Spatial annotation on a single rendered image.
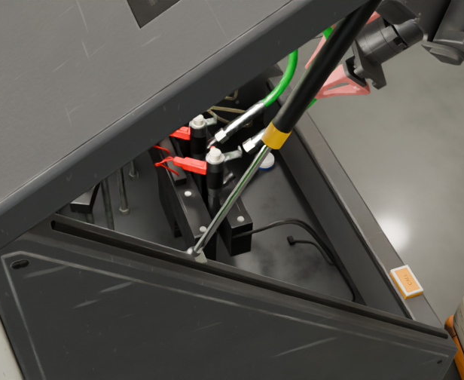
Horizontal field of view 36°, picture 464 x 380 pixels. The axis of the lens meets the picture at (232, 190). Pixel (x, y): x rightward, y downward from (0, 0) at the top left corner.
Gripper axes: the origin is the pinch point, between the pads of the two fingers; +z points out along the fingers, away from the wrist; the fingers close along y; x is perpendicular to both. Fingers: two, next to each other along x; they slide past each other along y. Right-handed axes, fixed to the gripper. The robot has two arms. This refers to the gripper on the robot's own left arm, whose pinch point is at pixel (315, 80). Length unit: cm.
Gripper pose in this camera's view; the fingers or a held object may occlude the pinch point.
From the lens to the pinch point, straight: 107.9
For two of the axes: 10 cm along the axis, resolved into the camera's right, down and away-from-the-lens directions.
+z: -7.3, 4.0, 5.5
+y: 1.3, 8.8, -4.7
